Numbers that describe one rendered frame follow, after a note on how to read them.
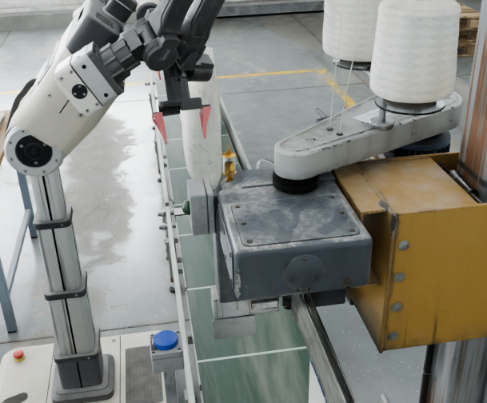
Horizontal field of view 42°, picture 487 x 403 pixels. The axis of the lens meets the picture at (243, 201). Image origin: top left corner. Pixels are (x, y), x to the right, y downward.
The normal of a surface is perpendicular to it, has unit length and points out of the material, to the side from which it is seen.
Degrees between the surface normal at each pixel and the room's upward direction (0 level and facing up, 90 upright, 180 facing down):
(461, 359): 90
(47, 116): 115
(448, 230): 90
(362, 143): 90
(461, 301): 90
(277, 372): 0
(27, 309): 0
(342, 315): 0
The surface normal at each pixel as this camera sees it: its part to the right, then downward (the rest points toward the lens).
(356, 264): 0.16, 0.47
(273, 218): -0.03, -0.88
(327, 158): 0.56, 0.38
